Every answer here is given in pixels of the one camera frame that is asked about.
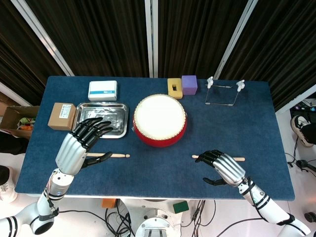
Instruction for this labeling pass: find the blue table cloth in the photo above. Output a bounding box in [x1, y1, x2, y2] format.
[14, 75, 296, 202]

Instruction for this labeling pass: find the black cable bundle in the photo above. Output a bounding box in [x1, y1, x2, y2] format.
[191, 199, 215, 237]
[105, 199, 135, 237]

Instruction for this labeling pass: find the orange block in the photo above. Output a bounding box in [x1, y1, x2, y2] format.
[101, 198, 117, 208]

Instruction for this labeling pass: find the shiny metal tray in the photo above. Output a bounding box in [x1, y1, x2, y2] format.
[73, 102, 129, 139]

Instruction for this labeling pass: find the white shoe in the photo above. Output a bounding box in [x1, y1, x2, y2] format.
[0, 165, 18, 203]

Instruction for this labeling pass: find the yellow sponge block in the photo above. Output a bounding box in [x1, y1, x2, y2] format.
[167, 78, 184, 100]

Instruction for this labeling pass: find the wire stand with white clips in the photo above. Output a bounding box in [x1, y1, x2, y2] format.
[204, 76, 246, 107]

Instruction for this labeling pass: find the plain wooden drumstick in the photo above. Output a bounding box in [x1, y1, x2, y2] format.
[192, 154, 246, 162]

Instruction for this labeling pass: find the open cardboard box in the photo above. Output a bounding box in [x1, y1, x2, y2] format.
[0, 105, 40, 139]

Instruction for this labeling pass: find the small brown cardboard box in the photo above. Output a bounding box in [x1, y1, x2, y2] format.
[47, 102, 77, 131]

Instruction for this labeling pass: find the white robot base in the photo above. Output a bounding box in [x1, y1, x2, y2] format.
[118, 198, 196, 237]

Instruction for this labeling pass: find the aluminium partition post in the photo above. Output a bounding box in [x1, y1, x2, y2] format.
[11, 0, 75, 77]
[213, 0, 259, 79]
[144, 0, 158, 79]

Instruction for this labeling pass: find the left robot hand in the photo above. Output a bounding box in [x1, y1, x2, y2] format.
[55, 117, 114, 176]

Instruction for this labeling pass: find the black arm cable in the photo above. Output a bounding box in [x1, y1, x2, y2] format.
[216, 217, 264, 237]
[58, 209, 109, 225]

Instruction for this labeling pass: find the red drum with white skin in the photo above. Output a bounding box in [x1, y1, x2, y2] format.
[133, 93, 188, 148]

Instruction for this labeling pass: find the white box with blue stripe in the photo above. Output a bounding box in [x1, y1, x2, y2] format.
[88, 80, 118, 102]

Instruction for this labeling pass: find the green block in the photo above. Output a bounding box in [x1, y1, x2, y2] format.
[172, 200, 190, 214]

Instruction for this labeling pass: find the black pleated curtain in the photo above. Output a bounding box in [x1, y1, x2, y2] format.
[0, 0, 316, 112]

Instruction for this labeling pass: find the white and black sneaker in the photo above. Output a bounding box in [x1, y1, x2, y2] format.
[290, 115, 316, 148]

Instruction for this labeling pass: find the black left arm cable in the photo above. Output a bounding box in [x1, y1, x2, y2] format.
[58, 209, 109, 225]

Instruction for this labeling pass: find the black headset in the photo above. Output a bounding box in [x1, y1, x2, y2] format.
[296, 159, 316, 173]

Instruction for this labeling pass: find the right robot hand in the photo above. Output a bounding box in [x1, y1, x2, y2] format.
[195, 149, 248, 188]

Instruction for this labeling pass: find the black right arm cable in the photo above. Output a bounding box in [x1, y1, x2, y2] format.
[216, 217, 264, 237]

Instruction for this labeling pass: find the purple foam cube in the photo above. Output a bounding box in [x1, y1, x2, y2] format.
[181, 75, 198, 96]

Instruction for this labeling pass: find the wooden drumstick with black band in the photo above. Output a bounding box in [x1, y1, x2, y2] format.
[85, 153, 131, 159]

